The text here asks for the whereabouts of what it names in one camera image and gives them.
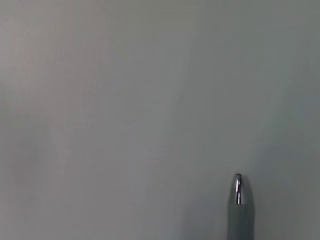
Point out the silver ballpoint pen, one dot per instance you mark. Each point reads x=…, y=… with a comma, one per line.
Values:
x=238, y=215

